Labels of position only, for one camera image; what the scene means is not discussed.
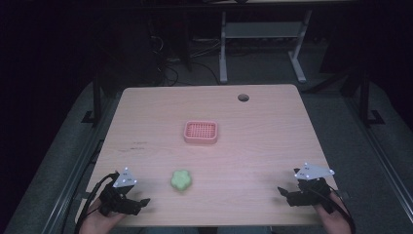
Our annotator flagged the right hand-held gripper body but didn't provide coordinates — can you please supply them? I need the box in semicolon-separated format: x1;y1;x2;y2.
288;162;336;208

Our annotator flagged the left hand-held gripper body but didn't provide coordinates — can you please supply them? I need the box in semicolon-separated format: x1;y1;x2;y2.
98;167;141;216

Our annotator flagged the green flower-shaped soap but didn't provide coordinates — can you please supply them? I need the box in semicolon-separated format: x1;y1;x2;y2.
170;169;194;192

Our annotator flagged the pink soap dish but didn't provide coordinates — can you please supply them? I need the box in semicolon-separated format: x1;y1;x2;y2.
182;120;219;145

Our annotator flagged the person's left hand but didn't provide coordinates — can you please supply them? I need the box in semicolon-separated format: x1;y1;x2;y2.
78;198;127;234

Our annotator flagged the person's right hand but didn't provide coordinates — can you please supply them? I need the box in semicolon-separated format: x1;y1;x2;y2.
313;194;354;234

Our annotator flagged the black metal stand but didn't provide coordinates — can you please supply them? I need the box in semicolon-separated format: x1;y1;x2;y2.
81;69;102;127
358;64;386;128

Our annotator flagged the aluminium rail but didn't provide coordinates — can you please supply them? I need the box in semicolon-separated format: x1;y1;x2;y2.
343;96;413;214
40;96;115;234

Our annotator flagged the tangle of black floor cables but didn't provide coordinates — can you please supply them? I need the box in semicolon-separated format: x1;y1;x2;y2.
147;33;222;86

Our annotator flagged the white metal desk frame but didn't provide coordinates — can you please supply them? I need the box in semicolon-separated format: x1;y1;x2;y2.
218;9;314;84

